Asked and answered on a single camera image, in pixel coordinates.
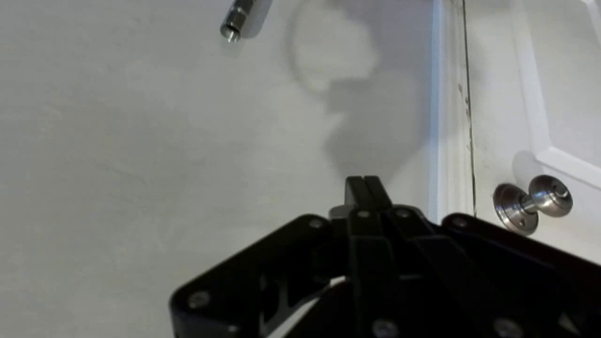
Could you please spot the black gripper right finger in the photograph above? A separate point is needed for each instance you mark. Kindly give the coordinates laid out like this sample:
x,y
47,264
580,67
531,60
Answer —
x,y
467,278

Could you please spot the white door frame trim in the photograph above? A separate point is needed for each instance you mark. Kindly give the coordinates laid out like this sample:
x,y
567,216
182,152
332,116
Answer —
x,y
450,112

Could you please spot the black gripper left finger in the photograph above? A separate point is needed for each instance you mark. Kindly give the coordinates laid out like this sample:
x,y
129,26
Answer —
x,y
309,278

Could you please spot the silver round door knob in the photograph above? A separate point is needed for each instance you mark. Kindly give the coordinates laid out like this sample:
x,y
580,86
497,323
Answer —
x,y
518,208

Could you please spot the metal wire shoe rack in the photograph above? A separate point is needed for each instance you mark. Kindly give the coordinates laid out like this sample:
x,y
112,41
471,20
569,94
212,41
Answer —
x,y
244,18

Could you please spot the white panelled door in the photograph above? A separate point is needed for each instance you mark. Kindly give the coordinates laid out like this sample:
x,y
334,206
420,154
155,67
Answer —
x,y
535,107

